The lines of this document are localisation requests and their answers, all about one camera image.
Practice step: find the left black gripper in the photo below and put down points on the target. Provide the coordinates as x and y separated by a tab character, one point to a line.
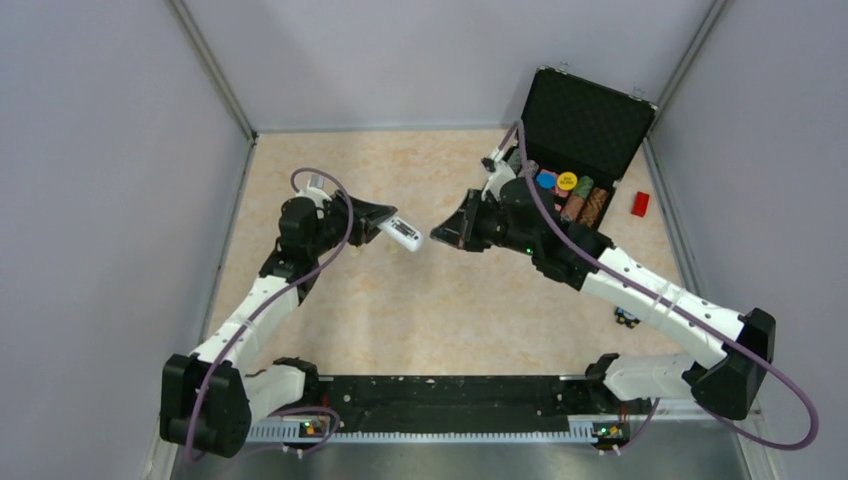
367	216

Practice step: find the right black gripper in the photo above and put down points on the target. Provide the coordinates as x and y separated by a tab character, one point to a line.
458	229

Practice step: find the white remote control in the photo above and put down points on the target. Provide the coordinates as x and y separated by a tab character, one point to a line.
412	245

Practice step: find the AAA battery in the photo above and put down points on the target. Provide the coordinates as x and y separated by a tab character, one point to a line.
404	229

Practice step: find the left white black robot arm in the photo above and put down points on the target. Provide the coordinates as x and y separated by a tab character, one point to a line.
252	324

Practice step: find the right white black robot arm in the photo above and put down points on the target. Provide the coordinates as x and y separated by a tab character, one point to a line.
719	378

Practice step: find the blue round chip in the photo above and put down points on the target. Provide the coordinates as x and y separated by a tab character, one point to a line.
546	180

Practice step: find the yellow big blind chip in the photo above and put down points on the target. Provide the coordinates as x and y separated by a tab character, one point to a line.
567	181

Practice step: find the green red chip stack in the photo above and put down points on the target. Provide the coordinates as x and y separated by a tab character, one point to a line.
577	199

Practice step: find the brown orange chip stack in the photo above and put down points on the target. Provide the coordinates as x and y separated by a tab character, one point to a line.
593	207

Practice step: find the black poker chip case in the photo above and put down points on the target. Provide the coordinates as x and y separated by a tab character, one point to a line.
575	125

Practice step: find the red toy brick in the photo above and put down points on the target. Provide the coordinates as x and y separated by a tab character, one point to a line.
640	204

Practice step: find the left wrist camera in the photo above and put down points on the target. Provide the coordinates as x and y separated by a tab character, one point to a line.
314	190

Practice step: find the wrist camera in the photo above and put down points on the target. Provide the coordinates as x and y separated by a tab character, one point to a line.
314	190
498	172

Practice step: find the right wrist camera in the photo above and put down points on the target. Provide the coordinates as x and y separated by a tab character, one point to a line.
498	172

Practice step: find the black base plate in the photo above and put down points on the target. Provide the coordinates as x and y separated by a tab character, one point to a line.
464	404

